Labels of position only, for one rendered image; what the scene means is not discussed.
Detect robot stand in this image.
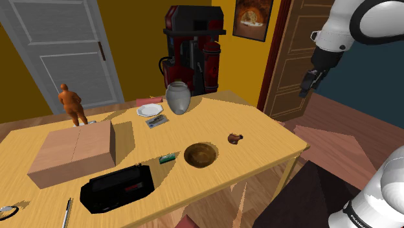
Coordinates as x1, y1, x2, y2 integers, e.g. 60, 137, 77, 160
251, 160, 361, 228

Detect brown wooden door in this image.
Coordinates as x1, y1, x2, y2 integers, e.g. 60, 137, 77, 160
257, 0, 335, 122

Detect brown wooden bowl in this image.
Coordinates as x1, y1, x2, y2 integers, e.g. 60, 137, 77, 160
183, 142, 219, 169

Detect small brown jug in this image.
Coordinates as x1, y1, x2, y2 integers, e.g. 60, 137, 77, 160
227, 133, 244, 145

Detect orange human figure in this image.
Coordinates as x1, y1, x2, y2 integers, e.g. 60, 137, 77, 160
58, 83, 89, 128

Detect black ring with glass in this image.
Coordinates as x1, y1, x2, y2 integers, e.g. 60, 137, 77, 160
0, 205, 19, 221

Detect grey panel door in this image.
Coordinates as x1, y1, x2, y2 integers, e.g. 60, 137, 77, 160
0, 0, 126, 115

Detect red chair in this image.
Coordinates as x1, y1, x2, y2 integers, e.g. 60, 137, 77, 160
135, 96, 164, 108

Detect red and black machine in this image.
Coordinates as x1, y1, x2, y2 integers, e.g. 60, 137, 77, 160
158, 5, 227, 97

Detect grey card with print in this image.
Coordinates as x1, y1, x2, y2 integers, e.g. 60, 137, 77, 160
145, 114, 170, 130

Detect grey vase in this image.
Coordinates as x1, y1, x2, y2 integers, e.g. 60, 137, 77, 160
165, 81, 192, 115

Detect small green box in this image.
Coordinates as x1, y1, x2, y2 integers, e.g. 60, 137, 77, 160
159, 152, 177, 165

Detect black radio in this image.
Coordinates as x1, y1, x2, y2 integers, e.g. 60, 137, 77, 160
79, 163, 155, 214

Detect silver pen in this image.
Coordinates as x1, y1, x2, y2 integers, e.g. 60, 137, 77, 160
62, 197, 72, 228

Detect cardboard box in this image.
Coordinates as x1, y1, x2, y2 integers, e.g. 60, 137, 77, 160
27, 120, 117, 190

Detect wooden table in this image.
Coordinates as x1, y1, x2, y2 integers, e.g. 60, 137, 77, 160
0, 89, 311, 228

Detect framed orange wall picture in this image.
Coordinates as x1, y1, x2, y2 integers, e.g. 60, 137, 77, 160
232, 0, 275, 43

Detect white plate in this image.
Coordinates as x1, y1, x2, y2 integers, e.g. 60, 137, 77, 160
136, 103, 164, 118

